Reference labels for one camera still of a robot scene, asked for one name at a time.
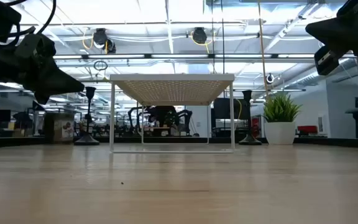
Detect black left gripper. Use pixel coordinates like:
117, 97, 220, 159
0, 30, 86, 105

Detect black candlestick holder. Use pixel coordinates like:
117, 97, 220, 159
74, 86, 101, 146
238, 90, 263, 146

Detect red chair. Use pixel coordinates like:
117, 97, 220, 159
296, 125, 319, 135

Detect black background robot arms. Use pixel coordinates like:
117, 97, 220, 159
127, 105, 194, 136

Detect green plant in white pot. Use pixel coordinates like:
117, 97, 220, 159
262, 92, 303, 146

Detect white perforated metal shelf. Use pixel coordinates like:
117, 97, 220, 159
109, 73, 236, 154

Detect black background monitor screen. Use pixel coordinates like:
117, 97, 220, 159
213, 98, 245, 121

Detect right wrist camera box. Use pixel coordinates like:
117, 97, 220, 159
314, 45, 343, 76

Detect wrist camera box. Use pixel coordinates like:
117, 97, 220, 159
14, 33, 40, 60
314, 45, 343, 76

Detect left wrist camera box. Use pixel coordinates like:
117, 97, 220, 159
14, 33, 40, 60

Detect black aluminium table frame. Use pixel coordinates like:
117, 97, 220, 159
0, 136, 358, 149

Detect black ceiling cord reel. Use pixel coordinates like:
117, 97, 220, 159
192, 27, 208, 45
92, 27, 117, 54

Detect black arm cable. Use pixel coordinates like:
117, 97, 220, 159
35, 0, 58, 35

